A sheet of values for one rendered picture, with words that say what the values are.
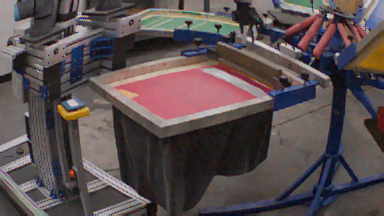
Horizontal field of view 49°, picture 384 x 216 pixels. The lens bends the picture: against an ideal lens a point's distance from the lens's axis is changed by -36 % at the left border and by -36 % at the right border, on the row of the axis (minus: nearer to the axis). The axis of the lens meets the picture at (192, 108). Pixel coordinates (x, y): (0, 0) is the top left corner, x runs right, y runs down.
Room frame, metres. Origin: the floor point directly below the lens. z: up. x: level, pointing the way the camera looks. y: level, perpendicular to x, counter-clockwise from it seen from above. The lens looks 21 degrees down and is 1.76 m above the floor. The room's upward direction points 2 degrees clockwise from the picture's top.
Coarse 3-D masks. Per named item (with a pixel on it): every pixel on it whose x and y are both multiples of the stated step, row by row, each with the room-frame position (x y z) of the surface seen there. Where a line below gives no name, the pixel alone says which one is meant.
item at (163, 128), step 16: (144, 64) 2.42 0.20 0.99; (160, 64) 2.45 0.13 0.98; (176, 64) 2.49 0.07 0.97; (96, 80) 2.23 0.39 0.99; (112, 80) 2.30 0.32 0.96; (112, 96) 2.06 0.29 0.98; (128, 112) 1.96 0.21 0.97; (144, 112) 1.91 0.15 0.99; (208, 112) 1.93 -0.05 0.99; (224, 112) 1.94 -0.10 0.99; (240, 112) 1.98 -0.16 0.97; (256, 112) 2.03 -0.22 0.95; (160, 128) 1.80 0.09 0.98; (176, 128) 1.83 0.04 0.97; (192, 128) 1.87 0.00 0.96
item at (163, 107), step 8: (248, 80) 2.37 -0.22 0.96; (224, 88) 2.25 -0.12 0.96; (232, 88) 2.26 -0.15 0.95; (264, 88) 2.28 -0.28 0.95; (240, 96) 2.18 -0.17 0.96; (248, 96) 2.18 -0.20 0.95; (256, 96) 2.18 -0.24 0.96; (144, 104) 2.07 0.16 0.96; (152, 104) 2.07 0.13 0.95; (160, 104) 2.07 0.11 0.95; (168, 104) 2.08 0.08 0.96; (176, 104) 2.08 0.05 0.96; (216, 104) 2.09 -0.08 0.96; (224, 104) 2.09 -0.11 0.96; (152, 112) 2.00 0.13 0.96; (160, 112) 2.00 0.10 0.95; (168, 112) 2.00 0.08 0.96; (176, 112) 2.01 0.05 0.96; (184, 112) 2.01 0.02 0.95; (192, 112) 2.01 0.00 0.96
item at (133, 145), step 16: (112, 112) 2.26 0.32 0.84; (128, 128) 2.14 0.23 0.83; (144, 128) 2.05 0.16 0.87; (128, 144) 2.15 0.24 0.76; (144, 144) 2.07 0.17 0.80; (160, 144) 1.99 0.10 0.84; (176, 144) 1.91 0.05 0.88; (128, 160) 2.19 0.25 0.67; (144, 160) 2.08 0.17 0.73; (160, 160) 2.00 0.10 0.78; (128, 176) 2.20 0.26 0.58; (144, 176) 2.09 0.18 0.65; (160, 176) 2.00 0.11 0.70; (144, 192) 2.09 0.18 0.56; (160, 192) 2.01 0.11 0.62; (176, 208) 1.92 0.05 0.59
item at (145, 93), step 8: (176, 72) 2.42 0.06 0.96; (184, 72) 2.43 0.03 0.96; (192, 72) 2.43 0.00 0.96; (200, 72) 2.43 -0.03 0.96; (232, 72) 2.45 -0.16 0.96; (144, 80) 2.32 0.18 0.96; (152, 80) 2.32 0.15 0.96; (160, 80) 2.33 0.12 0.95; (208, 80) 2.34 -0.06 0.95; (216, 80) 2.34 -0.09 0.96; (120, 88) 2.23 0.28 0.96; (128, 88) 2.23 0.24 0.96; (136, 88) 2.23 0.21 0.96; (144, 88) 2.23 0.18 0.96; (136, 96) 2.15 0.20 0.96; (144, 96) 2.15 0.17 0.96; (152, 96) 2.15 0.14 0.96; (160, 96) 2.15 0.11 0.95
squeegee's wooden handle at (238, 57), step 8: (224, 48) 2.50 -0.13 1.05; (232, 48) 2.47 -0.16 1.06; (224, 56) 2.50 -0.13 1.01; (232, 56) 2.46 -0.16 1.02; (240, 56) 2.42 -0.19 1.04; (248, 56) 2.38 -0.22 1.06; (240, 64) 2.42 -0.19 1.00; (248, 64) 2.37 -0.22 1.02; (256, 64) 2.33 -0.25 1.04; (264, 64) 2.29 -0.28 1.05; (256, 72) 2.33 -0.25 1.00; (264, 72) 2.29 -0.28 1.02; (272, 72) 2.25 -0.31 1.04; (280, 72) 2.23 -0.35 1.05; (272, 80) 2.25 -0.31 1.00
